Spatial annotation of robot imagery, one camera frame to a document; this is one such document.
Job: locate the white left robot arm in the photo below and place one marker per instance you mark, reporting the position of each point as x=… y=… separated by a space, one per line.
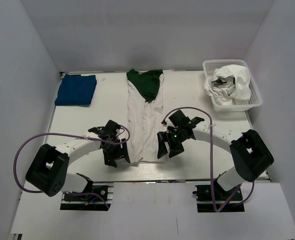
x=48 y=171

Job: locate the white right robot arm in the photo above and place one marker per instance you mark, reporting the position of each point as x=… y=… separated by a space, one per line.
x=251 y=157

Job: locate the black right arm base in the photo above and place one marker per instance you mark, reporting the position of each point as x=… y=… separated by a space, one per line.
x=204 y=202

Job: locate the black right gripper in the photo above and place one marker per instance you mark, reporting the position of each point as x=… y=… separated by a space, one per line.
x=164 y=136

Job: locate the folded blue t-shirt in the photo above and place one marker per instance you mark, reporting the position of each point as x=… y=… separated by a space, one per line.
x=76 y=90

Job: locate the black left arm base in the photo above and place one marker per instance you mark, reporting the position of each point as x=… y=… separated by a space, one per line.
x=100 y=202

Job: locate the white plastic basket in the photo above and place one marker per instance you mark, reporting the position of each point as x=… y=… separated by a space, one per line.
x=209 y=67

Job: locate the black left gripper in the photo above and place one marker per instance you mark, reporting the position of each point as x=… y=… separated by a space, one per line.
x=110 y=160

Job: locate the white green-sleeved Charlie Brown shirt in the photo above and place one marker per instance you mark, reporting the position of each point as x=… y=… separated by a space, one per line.
x=145 y=104

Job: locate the crumpled white t-shirt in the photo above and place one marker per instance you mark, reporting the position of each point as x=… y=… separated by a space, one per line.
x=229 y=85

